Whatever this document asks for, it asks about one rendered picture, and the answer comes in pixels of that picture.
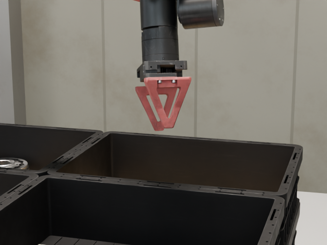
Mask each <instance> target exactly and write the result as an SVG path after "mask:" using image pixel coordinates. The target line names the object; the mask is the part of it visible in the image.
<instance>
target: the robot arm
mask: <svg viewBox="0 0 327 245"><path fill-rule="evenodd" d="M140 15H141V30H142V31H143V32H142V37H141V39H142V64H141V65H140V66H139V67H138V69H137V78H140V82H144V83H145V86H143V87H135V91H136V93H137V95H138V97H139V99H140V101H141V103H142V105H143V107H144V109H145V111H146V113H147V115H148V117H149V120H150V122H151V124H152V126H153V128H154V130H155V131H163V130H164V129H165V128H173V127H174V125H175V122H176V119H177V117H178V114H179V111H180V108H181V106H182V103H183V101H184V98H185V96H186V93H187V91H188V88H189V86H190V83H191V77H182V70H187V61H186V60H179V41H178V19H179V22H180V24H182V26H183V28H184V29H185V30H186V29H196V28H207V27H217V26H223V24H224V3H223V0H140ZM177 17H178V19H177ZM178 88H179V93H178V95H177V98H176V101H175V104H174V107H173V109H172V112H171V115H170V118H168V116H169V113H170V110H171V107H172V104H173V101H174V98H175V95H176V92H177V89H178ZM163 94H166V95H167V99H166V102H165V105H164V108H163V106H162V103H161V101H160V98H159V96H158V95H163ZM147 95H150V97H151V100H152V102H153V104H154V107H155V109H156V111H157V114H158V116H159V118H160V121H159V122H158V121H157V119H156V117H155V115H154V113H153V110H152V108H151V106H150V104H149V101H148V99H147V97H146V96H147Z"/></svg>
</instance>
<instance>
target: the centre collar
mask: <svg viewBox="0 0 327 245"><path fill-rule="evenodd" d="M0 163H7V164H0V167H5V168H7V167H11V166H14V165H15V161H14V160H12V159H0Z"/></svg>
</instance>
